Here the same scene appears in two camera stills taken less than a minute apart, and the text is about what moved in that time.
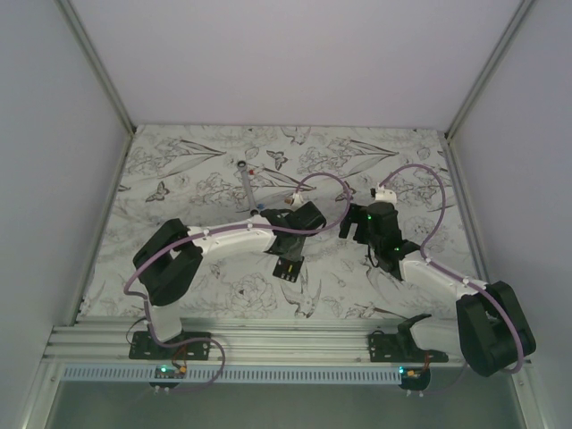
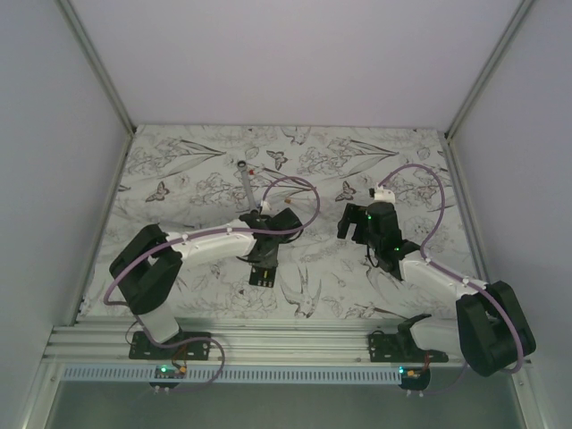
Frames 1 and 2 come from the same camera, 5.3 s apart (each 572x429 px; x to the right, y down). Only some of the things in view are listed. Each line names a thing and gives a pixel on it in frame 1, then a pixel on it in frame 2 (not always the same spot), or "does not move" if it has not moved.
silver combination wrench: [241, 165] does not move
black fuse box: [288, 270] -> [263, 276]
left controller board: [170, 372] does not move
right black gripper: [357, 214] does not move
